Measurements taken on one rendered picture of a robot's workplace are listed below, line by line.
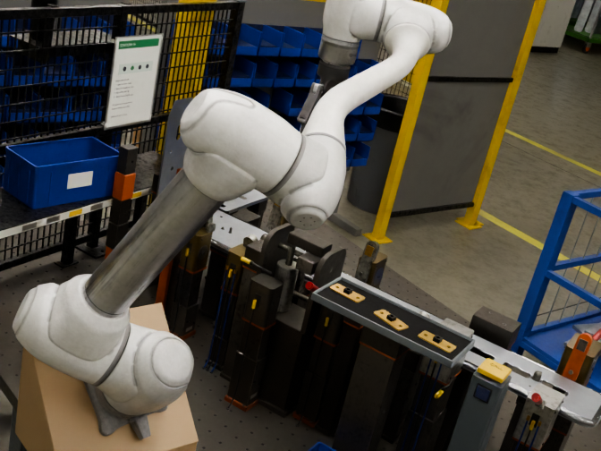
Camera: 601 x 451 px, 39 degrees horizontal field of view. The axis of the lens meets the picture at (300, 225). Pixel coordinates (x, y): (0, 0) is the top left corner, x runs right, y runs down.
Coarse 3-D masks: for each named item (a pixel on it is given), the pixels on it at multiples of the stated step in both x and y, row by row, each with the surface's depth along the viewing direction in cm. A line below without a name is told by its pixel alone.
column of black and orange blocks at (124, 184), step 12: (120, 156) 255; (132, 156) 256; (120, 168) 257; (132, 168) 258; (120, 180) 257; (132, 180) 260; (120, 192) 258; (132, 192) 262; (120, 204) 260; (120, 216) 262; (108, 228) 265; (120, 228) 264; (108, 240) 266; (120, 240) 266; (108, 252) 268
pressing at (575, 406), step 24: (216, 216) 273; (216, 240) 256; (240, 240) 260; (480, 336) 236; (480, 360) 224; (504, 360) 227; (528, 360) 229; (528, 384) 218; (552, 384) 220; (576, 384) 223; (576, 408) 212; (600, 408) 215
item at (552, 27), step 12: (552, 0) 1347; (564, 0) 1367; (552, 12) 1360; (564, 12) 1380; (540, 24) 1355; (552, 24) 1374; (564, 24) 1395; (540, 36) 1369; (552, 36) 1388; (540, 48) 1388; (552, 48) 1408
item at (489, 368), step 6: (486, 360) 191; (492, 360) 192; (480, 366) 188; (486, 366) 189; (492, 366) 189; (498, 366) 190; (504, 366) 191; (480, 372) 188; (486, 372) 187; (492, 372) 187; (498, 372) 187; (504, 372) 188; (510, 372) 190; (492, 378) 187; (498, 378) 186; (504, 378) 186
